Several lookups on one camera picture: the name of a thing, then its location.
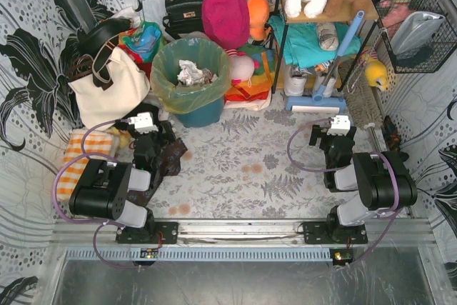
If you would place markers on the orange plush toy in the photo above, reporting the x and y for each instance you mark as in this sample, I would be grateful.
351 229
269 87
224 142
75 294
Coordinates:
258 11

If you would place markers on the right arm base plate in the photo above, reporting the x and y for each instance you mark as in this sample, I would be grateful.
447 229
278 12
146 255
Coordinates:
319 233

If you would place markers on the cream canvas tote bag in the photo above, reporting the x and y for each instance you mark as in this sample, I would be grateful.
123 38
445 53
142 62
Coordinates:
129 88

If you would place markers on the yellow trash bag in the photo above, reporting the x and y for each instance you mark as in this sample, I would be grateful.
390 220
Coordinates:
205 54

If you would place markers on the pink head plush doll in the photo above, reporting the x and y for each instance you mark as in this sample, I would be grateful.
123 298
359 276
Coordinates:
242 67

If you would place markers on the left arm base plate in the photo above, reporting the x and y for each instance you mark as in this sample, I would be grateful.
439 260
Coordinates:
159 232

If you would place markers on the teal cloth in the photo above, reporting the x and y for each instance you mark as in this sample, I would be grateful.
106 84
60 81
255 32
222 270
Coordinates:
302 47

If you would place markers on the dark patterned necktie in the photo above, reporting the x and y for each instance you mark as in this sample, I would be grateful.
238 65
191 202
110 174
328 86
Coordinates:
170 166

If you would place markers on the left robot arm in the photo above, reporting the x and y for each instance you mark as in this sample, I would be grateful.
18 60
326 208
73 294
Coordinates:
120 191

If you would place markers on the silver foil pouch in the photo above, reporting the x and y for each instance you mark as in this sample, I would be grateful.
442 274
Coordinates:
415 31

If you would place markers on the colourful printed bag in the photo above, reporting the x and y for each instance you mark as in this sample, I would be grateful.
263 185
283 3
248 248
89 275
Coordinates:
143 42

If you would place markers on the teal trash bin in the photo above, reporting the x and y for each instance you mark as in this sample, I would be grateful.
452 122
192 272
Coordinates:
203 116

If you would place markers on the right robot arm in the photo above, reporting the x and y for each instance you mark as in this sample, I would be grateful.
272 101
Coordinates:
382 183

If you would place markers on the yellow plush duck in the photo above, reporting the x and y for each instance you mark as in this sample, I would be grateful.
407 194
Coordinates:
375 71

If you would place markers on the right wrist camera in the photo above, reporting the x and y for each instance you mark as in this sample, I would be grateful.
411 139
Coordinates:
340 125

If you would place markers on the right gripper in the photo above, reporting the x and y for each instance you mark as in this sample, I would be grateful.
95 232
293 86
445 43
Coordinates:
318 133

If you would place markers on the black wire basket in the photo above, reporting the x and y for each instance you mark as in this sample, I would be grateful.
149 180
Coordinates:
430 57

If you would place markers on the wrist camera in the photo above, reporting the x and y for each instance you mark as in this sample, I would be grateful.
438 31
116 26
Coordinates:
143 122
340 125

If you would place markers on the magenta fabric bag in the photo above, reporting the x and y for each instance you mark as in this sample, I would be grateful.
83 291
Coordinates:
226 22

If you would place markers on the blue mop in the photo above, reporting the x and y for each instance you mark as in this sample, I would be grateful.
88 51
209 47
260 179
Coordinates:
317 102

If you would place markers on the black leather handbag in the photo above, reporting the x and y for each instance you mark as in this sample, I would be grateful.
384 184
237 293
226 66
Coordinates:
182 17

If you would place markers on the crumpled paper trash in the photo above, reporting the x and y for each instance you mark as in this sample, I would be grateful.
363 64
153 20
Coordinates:
191 75

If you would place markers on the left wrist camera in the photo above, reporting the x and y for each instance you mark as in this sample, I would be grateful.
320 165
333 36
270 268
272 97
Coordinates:
143 122

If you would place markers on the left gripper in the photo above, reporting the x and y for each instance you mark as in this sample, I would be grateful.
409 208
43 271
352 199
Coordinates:
166 128

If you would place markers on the orange checkered towel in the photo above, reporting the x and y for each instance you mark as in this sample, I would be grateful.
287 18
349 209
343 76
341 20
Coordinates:
95 142

